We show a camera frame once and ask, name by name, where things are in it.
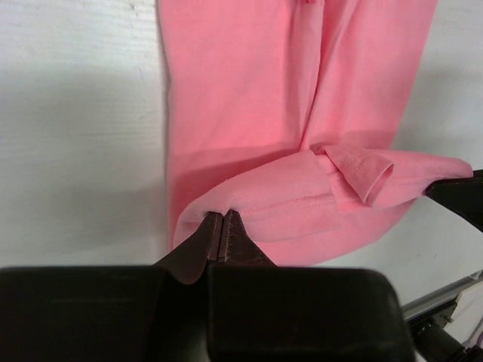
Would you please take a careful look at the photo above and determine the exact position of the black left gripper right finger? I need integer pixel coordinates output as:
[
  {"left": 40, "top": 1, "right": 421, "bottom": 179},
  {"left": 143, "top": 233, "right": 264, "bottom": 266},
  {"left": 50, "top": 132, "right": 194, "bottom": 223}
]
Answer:
[{"left": 207, "top": 211, "right": 415, "bottom": 361}]

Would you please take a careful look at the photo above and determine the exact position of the light pink t-shirt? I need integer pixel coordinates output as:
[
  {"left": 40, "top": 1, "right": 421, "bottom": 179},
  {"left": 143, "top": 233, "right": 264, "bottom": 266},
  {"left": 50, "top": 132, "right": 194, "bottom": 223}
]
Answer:
[{"left": 158, "top": 1, "right": 472, "bottom": 265}]

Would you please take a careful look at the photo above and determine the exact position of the aluminium table edge rail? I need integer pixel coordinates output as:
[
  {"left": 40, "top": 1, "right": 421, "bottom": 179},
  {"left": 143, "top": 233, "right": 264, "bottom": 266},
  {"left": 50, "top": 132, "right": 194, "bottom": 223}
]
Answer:
[{"left": 402, "top": 271, "right": 482, "bottom": 321}]

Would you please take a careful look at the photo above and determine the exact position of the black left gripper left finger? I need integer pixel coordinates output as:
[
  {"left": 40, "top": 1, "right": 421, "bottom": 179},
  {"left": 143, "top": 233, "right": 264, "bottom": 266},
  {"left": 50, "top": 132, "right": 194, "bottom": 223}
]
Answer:
[{"left": 1, "top": 213, "right": 223, "bottom": 361}]

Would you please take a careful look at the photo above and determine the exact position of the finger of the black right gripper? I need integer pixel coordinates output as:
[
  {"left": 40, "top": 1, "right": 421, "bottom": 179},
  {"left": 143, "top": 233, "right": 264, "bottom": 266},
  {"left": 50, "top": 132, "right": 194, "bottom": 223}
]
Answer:
[{"left": 424, "top": 170, "right": 483, "bottom": 226}]

